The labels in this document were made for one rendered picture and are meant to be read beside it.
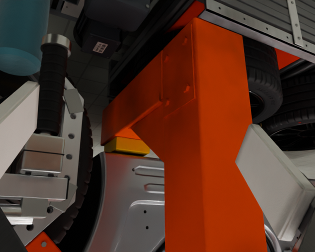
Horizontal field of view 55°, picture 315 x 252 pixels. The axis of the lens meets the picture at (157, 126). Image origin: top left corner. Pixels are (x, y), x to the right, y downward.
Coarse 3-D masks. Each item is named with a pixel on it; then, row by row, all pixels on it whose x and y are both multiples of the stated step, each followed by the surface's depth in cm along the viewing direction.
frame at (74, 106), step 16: (64, 96) 66; (80, 96) 68; (64, 112) 65; (80, 112) 67; (64, 128) 64; (80, 128) 66; (64, 144) 63; (64, 160) 62; (64, 176) 65; (48, 208) 61; (64, 208) 59; (32, 224) 57; (48, 224) 57
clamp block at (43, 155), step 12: (24, 144) 38; (36, 144) 39; (48, 144) 40; (60, 144) 40; (24, 156) 38; (36, 156) 38; (48, 156) 39; (60, 156) 40; (24, 168) 37; (36, 168) 38; (48, 168) 39; (60, 168) 39
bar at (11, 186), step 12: (0, 180) 38; (12, 180) 39; (24, 180) 40; (36, 180) 40; (48, 180) 41; (60, 180) 42; (0, 192) 38; (12, 192) 39; (24, 192) 39; (36, 192) 40; (48, 192) 41; (60, 192) 41
